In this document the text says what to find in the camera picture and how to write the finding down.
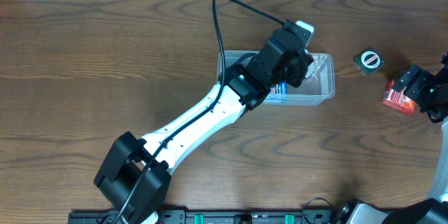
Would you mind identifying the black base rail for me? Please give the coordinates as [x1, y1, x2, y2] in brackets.
[67, 197, 354, 224]

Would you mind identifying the red small box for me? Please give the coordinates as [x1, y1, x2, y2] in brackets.
[381, 80, 417, 115]

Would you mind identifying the green Zam-Buk box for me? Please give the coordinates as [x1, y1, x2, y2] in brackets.
[353, 47, 386, 76]

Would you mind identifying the blue cooling patch box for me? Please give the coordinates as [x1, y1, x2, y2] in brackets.
[268, 82, 287, 99]

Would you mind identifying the clear plastic container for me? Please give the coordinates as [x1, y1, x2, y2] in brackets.
[209, 50, 335, 111]

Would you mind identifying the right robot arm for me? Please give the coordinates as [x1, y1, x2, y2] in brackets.
[329, 54, 447, 224]

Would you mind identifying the black bottle white cap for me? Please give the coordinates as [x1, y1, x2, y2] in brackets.
[304, 54, 316, 79]

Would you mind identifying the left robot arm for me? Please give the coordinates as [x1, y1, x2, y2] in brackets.
[94, 20, 314, 223]

